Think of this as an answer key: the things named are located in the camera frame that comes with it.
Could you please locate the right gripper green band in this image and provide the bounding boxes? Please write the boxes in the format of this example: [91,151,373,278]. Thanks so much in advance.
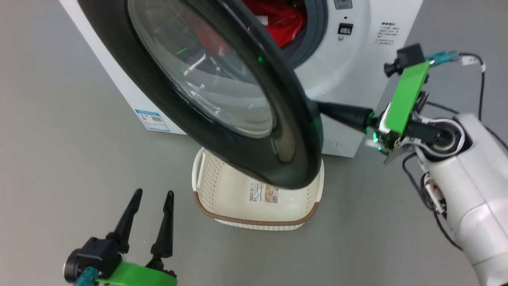
[317,61,441,165]

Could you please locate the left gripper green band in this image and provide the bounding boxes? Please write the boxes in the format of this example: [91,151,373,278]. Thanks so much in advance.
[95,189,178,286]

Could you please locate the black washing machine door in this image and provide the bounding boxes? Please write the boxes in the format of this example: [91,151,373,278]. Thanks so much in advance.
[77,0,324,190]

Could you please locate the red garment with white trim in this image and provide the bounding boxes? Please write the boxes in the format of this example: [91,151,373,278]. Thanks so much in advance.
[194,0,308,56]

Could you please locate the white front-load washing machine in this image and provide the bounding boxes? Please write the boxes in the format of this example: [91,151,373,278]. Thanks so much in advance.
[60,0,423,158]

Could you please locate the grey rubber door seal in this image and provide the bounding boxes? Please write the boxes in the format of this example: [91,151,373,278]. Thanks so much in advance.
[280,0,329,69]

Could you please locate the cream perforated laundry basket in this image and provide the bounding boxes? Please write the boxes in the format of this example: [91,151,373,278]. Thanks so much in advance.
[192,147,325,232]

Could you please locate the basket product label sticker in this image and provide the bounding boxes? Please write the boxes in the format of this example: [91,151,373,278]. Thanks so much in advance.
[248,182,279,204]

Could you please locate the instruction text label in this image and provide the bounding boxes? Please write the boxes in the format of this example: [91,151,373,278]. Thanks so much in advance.
[375,22,400,46]

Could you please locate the blue energy label sticker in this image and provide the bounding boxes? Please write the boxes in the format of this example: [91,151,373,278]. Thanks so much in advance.
[135,109,171,132]

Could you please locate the teal connector of left camera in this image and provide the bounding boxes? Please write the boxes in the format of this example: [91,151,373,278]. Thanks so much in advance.
[73,266,99,286]

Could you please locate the teal connector of camera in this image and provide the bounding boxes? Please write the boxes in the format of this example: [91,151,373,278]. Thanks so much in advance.
[73,266,99,286]
[425,50,460,66]

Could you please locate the teal connector of right camera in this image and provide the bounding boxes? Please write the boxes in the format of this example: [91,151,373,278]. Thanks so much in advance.
[425,50,460,66]

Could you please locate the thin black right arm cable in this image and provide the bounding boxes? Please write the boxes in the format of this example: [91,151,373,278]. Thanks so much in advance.
[402,153,465,251]

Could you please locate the black right camera cable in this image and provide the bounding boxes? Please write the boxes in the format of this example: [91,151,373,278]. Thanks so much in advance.
[456,52,508,149]

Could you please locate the white cable tag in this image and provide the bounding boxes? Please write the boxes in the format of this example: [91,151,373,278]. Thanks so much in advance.
[462,56,486,73]

